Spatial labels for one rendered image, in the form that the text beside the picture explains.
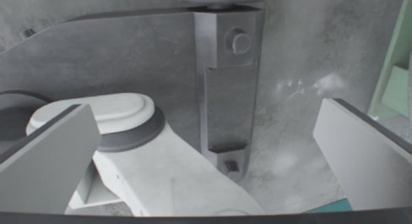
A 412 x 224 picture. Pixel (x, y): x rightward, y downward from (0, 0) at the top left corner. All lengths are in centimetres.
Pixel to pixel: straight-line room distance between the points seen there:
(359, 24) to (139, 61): 74
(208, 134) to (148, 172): 28
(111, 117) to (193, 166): 15
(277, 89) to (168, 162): 57
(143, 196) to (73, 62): 32
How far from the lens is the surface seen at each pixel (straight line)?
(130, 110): 36
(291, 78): 81
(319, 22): 80
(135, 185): 30
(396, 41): 104
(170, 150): 33
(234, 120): 54
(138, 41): 46
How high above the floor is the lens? 61
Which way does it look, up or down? 58 degrees down
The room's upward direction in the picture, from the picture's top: 159 degrees clockwise
